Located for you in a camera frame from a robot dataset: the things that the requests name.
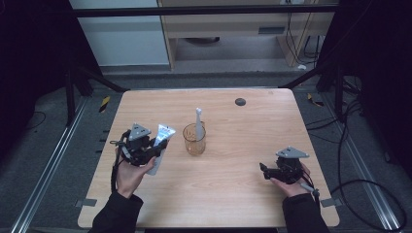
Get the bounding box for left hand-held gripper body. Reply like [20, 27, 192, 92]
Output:
[120, 122, 156, 168]

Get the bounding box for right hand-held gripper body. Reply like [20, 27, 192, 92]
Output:
[275, 146, 310, 184]

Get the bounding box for white toothpaste tube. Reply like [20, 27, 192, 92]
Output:
[146, 123, 177, 177]

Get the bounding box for transparent amber cup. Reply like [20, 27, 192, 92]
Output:
[182, 120, 207, 156]

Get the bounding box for white electric toothbrush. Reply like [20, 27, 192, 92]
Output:
[194, 107, 206, 142]

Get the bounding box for person's right hand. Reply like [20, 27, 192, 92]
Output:
[270, 161, 314, 198]

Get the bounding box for person's left hand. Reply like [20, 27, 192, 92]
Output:
[115, 150, 157, 199]

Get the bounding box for yellow and black tape strip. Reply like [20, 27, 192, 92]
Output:
[306, 92, 325, 108]
[98, 95, 112, 114]

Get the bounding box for white cabinet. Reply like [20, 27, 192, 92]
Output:
[68, 0, 170, 68]

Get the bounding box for black curtain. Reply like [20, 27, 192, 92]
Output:
[0, 0, 100, 159]
[319, 0, 412, 178]

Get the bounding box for light wooden desk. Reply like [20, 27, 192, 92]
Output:
[157, 0, 338, 71]

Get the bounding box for black cable with gray plug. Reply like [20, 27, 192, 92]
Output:
[299, 183, 322, 209]

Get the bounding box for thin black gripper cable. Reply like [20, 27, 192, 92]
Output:
[109, 139, 126, 194]

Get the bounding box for gray table bracket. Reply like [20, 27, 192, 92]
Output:
[320, 197, 343, 208]
[75, 198, 98, 208]

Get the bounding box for aluminium floor rail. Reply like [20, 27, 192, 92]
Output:
[320, 92, 403, 232]
[9, 96, 89, 233]

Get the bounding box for black slanted frame strut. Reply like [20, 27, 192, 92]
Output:
[279, 61, 345, 121]
[65, 61, 129, 128]

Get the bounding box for looped black floor cable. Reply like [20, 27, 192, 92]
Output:
[329, 100, 408, 233]

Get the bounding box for thin black floor cable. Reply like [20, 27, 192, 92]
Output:
[24, 111, 47, 131]

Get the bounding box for hanging black desk cables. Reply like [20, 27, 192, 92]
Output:
[286, 12, 326, 66]

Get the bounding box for black horizontal frame bar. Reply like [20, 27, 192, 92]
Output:
[71, 4, 340, 18]

